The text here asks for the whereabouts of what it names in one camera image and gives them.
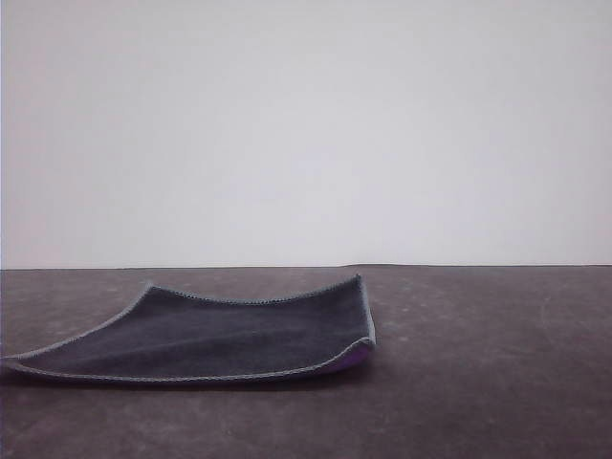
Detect grey table cloth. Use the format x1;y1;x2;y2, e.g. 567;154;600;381
0;263;612;459

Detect purple towel with grey hem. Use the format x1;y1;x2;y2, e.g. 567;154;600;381
0;273;378;385

